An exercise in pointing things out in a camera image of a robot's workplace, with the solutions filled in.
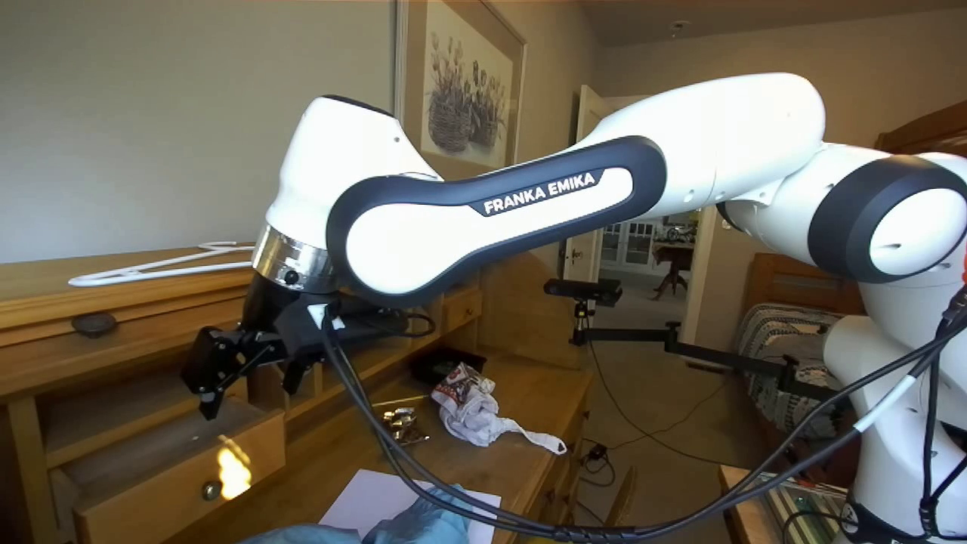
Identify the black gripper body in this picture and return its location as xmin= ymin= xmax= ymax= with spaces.
xmin=182 ymin=278 xmax=406 ymax=403

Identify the small wooden drawer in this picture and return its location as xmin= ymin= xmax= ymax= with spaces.
xmin=51 ymin=403 xmax=283 ymax=544

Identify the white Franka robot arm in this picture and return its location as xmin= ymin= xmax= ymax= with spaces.
xmin=186 ymin=74 xmax=967 ymax=540

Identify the metal drawer knob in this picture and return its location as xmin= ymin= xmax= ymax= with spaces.
xmin=199 ymin=480 xmax=220 ymax=503

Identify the white clothes hanger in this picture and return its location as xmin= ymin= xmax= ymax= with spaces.
xmin=69 ymin=242 xmax=255 ymax=286

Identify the wooden roll-top desk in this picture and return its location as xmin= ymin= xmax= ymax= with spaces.
xmin=0 ymin=257 xmax=589 ymax=544

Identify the small metal object on desk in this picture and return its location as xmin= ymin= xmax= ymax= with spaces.
xmin=374 ymin=405 xmax=430 ymax=443

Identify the white paper sheet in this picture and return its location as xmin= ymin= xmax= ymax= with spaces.
xmin=322 ymin=468 xmax=502 ymax=544

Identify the white red crumpled cloth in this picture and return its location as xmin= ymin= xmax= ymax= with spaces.
xmin=433 ymin=364 xmax=569 ymax=458

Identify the light blue cloth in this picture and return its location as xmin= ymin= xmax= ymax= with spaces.
xmin=243 ymin=503 xmax=470 ymax=544

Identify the striped bed cover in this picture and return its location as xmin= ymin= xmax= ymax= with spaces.
xmin=736 ymin=302 xmax=839 ymax=434

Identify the dark oval desk handle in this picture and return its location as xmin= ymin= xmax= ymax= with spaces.
xmin=73 ymin=313 xmax=117 ymax=340

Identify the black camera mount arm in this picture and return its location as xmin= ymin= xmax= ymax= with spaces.
xmin=540 ymin=275 xmax=859 ymax=405

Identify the framed wall picture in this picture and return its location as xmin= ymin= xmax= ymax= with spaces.
xmin=403 ymin=0 xmax=527 ymax=177

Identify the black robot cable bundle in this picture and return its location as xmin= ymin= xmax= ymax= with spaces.
xmin=319 ymin=291 xmax=967 ymax=544

